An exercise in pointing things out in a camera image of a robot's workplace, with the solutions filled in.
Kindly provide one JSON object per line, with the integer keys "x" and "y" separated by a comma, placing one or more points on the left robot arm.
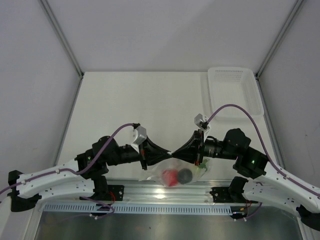
{"x": 82, "y": 177}

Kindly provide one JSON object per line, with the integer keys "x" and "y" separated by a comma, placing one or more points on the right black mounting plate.
{"x": 225, "y": 195}

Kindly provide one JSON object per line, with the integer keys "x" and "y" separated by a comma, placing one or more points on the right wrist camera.
{"x": 202, "y": 123}

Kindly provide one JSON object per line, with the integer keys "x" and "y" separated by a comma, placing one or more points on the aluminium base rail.
{"x": 160, "y": 191}

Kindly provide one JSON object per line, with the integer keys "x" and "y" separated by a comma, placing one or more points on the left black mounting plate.
{"x": 115, "y": 193}

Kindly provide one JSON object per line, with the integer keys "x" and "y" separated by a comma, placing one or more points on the aluminium frame post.
{"x": 280, "y": 36}
{"x": 53, "y": 21}

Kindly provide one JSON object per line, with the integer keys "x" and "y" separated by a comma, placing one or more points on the white slotted cable duct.
{"x": 123, "y": 208}

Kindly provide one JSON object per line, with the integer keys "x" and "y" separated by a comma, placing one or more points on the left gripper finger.
{"x": 154, "y": 148}
{"x": 153, "y": 159}

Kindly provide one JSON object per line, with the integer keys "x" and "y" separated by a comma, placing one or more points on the clear zip top bag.
{"x": 155, "y": 172}

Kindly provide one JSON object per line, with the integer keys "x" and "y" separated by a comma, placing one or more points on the black round food item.
{"x": 184, "y": 176}

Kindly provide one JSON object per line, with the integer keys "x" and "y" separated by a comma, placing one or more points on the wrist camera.
{"x": 202, "y": 123}
{"x": 137, "y": 136}

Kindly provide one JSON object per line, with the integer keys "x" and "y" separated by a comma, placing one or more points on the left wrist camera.
{"x": 137, "y": 136}

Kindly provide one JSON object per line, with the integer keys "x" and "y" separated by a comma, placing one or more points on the red tomato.
{"x": 169, "y": 177}

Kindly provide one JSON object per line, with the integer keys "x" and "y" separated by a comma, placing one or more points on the white daikon radish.
{"x": 202, "y": 168}

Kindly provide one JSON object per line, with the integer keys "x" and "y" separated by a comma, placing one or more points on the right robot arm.
{"x": 258, "y": 179}

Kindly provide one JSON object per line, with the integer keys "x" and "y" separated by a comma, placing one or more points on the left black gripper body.
{"x": 129, "y": 154}

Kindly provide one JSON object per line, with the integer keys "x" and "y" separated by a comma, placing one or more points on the left aluminium frame post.
{"x": 53, "y": 21}

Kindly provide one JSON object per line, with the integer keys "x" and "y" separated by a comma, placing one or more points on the right aluminium frame post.
{"x": 280, "y": 36}

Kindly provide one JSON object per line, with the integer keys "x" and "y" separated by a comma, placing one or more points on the black mounting plate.
{"x": 225, "y": 195}
{"x": 115, "y": 193}

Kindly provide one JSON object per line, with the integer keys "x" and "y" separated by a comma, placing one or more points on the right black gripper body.
{"x": 213, "y": 148}

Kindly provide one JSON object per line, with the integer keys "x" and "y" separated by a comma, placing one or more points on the white plastic basket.
{"x": 235, "y": 85}

